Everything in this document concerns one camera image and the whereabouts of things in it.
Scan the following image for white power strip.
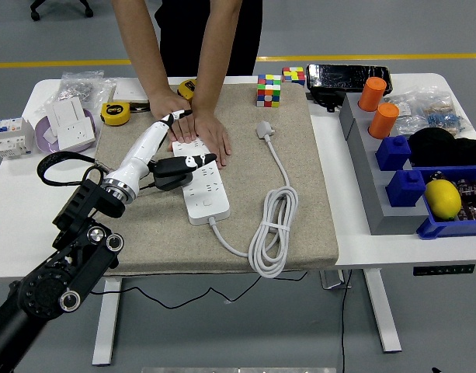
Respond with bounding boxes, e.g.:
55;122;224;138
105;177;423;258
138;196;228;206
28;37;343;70
171;135;231;226

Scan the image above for person's torso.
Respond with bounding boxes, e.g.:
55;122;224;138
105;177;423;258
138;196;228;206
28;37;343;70
154;0;263;78

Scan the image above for grey stepped block holder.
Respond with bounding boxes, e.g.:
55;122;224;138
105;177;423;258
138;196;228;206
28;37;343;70
339;92;431;236

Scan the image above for white wall socket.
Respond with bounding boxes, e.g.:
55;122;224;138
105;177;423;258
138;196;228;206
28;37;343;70
57;118;97;152

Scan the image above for orange cylinder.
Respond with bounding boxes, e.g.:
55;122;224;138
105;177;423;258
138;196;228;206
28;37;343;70
368;102;401;140
357;76;388;113

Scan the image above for purple plate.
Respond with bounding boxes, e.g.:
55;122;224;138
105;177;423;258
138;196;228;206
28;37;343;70
34;108;97;159

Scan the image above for white wall switch panel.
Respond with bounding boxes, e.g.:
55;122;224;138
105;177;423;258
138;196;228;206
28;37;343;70
112;77;149;103

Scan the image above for grey-brown mat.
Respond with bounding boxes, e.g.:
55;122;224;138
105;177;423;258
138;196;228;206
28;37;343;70
90;82;339;277

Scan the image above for white power strip cord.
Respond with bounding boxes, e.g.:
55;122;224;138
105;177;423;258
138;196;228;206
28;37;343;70
208;120;300;279

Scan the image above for person's right hand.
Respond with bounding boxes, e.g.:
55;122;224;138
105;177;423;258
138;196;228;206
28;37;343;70
148;91;198;143

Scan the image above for black power adapter plug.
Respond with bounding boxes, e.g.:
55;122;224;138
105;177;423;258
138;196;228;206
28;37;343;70
151;170;194;192

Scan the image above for black office chair base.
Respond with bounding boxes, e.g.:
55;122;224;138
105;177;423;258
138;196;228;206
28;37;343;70
30;0;95;22

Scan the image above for large Rubik's cube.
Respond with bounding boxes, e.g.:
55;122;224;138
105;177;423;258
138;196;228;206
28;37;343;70
256;73;283;109

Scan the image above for bag of small parts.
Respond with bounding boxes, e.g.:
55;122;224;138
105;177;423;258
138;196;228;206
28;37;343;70
384;92;429;137

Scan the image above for yellow lemon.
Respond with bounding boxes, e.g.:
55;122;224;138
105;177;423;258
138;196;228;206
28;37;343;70
423;180;463;221

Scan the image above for person's left hand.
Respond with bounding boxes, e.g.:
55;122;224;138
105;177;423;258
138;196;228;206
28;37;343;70
193;108;233;170

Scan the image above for white circuit breaker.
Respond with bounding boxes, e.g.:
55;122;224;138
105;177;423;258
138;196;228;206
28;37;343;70
0;116;36;159

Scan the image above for small Rubik's cube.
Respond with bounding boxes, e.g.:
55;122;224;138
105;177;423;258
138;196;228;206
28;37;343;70
281;66;307;87

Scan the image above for dark capacitors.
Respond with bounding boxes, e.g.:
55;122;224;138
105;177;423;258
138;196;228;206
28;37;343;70
454;177;476;222

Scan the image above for large yellow tape measure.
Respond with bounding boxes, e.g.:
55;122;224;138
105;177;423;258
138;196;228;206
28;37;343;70
100;100;151;127

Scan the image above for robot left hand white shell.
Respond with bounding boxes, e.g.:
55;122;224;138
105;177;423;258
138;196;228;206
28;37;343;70
112;109;218;195

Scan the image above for thin black adapter cord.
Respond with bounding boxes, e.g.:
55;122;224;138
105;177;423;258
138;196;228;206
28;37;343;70
90;182;309;310

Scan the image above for grey under-desk bracket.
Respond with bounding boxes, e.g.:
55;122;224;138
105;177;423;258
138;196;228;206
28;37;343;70
319;270;352;291

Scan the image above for black cloth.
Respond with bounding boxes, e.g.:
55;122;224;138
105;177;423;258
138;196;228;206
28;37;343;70
407;127;476;168

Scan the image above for bag of blue resistors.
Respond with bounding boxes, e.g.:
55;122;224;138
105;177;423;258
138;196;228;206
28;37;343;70
419;87;475;138

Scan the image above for bag of metal screws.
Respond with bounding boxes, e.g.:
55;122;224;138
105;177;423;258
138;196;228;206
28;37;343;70
58;69;118;113

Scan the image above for blue square block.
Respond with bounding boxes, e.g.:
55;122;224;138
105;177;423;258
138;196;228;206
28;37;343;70
384;169;428;208
375;134;412;172

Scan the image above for black desk control panel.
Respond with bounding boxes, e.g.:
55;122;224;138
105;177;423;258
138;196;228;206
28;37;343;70
412;263;476;277

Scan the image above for white switch box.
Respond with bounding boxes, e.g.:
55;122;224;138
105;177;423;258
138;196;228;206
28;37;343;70
43;96;87;137

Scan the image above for black hanging cable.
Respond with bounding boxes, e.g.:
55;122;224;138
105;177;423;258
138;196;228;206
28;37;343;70
340;270;353;373

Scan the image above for small yellow tape measure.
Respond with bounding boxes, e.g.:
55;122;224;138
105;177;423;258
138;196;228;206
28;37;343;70
177;78;197;102

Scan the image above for white table leg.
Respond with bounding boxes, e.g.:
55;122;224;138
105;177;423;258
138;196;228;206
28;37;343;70
92;276;123;367
363;268;401;354

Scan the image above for blue plastic bin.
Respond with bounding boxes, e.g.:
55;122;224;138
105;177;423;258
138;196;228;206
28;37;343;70
415;165;476;240

